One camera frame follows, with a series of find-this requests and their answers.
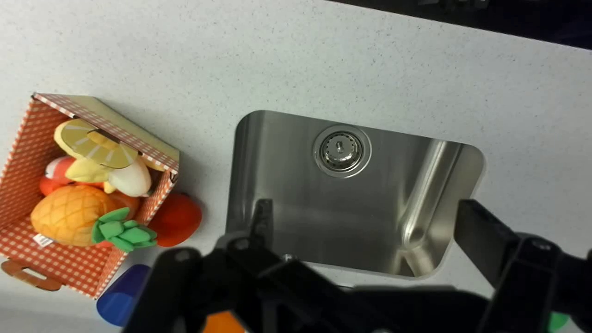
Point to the stainless steel sink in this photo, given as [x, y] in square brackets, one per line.
[351, 196]

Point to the banana plushy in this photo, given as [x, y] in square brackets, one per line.
[133, 179]

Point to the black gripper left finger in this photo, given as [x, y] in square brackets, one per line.
[247, 255]

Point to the red round plushy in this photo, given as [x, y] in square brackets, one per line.
[177, 220]

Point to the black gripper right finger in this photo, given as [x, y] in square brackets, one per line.
[532, 275]

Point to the green plastic cup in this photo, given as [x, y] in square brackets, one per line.
[558, 320]

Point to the orange plastic cup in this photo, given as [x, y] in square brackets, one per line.
[223, 321]

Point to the lemon slice plushy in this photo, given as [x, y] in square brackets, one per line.
[83, 138]

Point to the red checkered cardboard box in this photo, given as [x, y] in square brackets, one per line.
[34, 257]

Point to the blue plastic cup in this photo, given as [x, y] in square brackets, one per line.
[118, 303]

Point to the pineapple plushy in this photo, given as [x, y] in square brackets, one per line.
[81, 214]

